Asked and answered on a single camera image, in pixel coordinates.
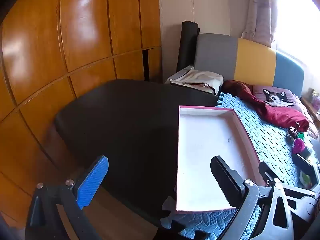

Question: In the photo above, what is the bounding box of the bright window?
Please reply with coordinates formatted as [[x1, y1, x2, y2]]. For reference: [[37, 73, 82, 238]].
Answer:
[[272, 0, 320, 65]]

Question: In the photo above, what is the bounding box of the beige tote bag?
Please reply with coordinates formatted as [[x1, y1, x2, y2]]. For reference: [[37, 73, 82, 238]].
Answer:
[[165, 65, 224, 95]]

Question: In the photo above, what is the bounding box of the grey yellow blue headboard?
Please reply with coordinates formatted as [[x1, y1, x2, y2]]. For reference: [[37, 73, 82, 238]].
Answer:
[[194, 33, 305, 98]]

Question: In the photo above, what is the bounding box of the wooden wardrobe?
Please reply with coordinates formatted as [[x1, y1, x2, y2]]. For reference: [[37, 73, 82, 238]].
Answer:
[[0, 0, 163, 230]]

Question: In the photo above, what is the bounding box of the pink floral curtain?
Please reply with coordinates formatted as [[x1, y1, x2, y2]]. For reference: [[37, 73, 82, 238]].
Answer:
[[241, 0, 278, 48]]

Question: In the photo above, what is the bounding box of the purple cat pillow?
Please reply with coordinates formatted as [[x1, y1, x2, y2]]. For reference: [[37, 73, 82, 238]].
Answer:
[[252, 85, 304, 110]]

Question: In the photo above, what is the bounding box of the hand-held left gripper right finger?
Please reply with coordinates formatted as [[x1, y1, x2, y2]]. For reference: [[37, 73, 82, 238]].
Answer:
[[211, 156, 295, 240]]

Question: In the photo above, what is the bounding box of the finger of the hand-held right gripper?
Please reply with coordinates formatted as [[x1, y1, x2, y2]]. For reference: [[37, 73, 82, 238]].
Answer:
[[258, 161, 276, 187], [293, 152, 320, 182]]

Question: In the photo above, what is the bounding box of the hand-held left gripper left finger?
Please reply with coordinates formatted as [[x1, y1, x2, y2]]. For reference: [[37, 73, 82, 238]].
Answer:
[[25, 156, 109, 240]]

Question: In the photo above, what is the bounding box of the wooden bedside desk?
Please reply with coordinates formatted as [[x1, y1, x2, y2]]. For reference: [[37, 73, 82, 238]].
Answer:
[[301, 87, 320, 120]]

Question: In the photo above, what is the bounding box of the dark red blanket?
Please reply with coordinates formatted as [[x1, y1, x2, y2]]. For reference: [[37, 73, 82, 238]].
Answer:
[[221, 79, 310, 133]]

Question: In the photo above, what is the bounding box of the black rolled mat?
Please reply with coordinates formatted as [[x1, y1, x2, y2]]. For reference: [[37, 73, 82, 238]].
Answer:
[[176, 21, 200, 73]]

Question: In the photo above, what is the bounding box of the blue foam puzzle mat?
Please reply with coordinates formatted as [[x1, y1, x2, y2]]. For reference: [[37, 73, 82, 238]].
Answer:
[[160, 91, 320, 240]]

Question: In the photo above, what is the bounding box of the purple toy cup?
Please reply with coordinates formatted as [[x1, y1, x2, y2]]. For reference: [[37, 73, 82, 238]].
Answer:
[[292, 139, 306, 155]]

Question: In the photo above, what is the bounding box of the pink-edged white box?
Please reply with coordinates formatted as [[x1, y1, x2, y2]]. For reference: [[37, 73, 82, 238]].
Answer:
[[176, 105, 266, 214]]

